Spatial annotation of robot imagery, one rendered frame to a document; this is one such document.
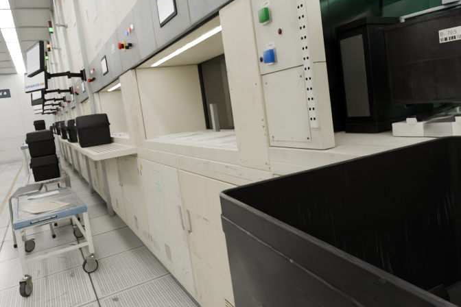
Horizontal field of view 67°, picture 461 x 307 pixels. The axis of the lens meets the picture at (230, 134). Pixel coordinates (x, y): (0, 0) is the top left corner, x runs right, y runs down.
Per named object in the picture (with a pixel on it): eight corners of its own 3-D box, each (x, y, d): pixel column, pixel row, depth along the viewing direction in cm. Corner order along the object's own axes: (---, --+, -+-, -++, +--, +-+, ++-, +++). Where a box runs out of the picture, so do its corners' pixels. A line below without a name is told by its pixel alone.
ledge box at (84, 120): (76, 146, 307) (71, 117, 304) (109, 141, 319) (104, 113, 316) (77, 149, 279) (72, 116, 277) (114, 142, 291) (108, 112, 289)
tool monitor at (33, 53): (29, 87, 337) (22, 50, 334) (84, 83, 361) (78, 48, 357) (27, 82, 301) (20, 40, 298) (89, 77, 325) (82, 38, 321)
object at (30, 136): (29, 155, 383) (25, 132, 381) (57, 151, 396) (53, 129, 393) (27, 157, 356) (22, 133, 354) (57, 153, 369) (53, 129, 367)
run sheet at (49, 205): (18, 209, 242) (18, 207, 242) (53, 200, 260) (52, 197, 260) (36, 214, 222) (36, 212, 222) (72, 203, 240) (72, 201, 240)
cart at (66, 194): (20, 252, 290) (9, 197, 286) (86, 234, 317) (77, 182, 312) (20, 301, 207) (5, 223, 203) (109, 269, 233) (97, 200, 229)
